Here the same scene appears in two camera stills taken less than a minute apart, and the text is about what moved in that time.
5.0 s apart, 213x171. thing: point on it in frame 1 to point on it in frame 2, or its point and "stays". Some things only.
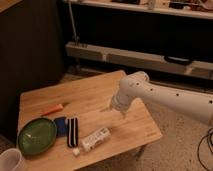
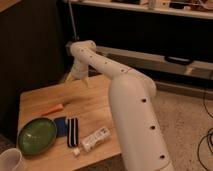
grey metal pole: [72, 22] stays
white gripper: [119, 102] to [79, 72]
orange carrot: [55, 109] stays
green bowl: [37, 136] stays
